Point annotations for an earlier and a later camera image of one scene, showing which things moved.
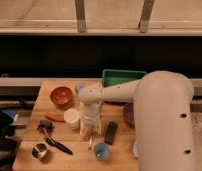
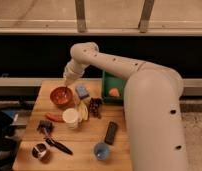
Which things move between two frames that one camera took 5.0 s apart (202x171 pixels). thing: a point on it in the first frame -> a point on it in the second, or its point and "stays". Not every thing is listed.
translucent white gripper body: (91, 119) -> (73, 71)
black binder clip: (45, 126) stays
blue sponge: (79, 89) stays
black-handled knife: (59, 146) stays
